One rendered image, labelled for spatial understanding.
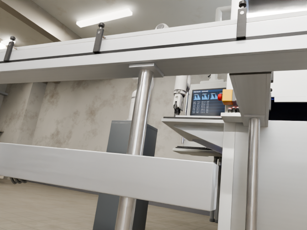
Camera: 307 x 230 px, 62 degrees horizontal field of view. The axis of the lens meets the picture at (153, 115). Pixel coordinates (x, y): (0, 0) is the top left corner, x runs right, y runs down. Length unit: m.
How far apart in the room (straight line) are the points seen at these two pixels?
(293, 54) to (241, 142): 0.82
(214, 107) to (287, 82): 1.17
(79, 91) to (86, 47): 6.42
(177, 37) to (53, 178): 0.60
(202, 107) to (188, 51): 1.93
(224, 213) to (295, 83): 0.80
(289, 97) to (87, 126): 5.72
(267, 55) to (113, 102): 5.80
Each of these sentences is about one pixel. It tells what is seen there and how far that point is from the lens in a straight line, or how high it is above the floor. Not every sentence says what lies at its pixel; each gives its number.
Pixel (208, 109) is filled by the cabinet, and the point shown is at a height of 1.25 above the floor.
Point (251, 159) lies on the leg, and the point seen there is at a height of 0.64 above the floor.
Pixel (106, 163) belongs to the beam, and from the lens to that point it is 0.79.
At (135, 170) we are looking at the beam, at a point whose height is 0.50.
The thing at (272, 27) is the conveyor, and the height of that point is 0.91.
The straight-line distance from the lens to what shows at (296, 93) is 1.57.
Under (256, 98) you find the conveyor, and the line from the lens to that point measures 1.06.
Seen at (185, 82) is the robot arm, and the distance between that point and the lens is 1.78.
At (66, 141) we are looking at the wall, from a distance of 7.17.
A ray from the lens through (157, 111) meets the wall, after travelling 5.65.
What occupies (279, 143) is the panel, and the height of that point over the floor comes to 0.76.
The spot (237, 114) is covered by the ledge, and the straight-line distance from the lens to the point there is 1.39.
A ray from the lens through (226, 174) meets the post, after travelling 1.47.
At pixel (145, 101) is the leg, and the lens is 0.80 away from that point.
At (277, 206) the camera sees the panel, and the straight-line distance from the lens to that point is 1.46.
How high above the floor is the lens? 0.49
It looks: 14 degrees up
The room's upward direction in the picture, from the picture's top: 8 degrees clockwise
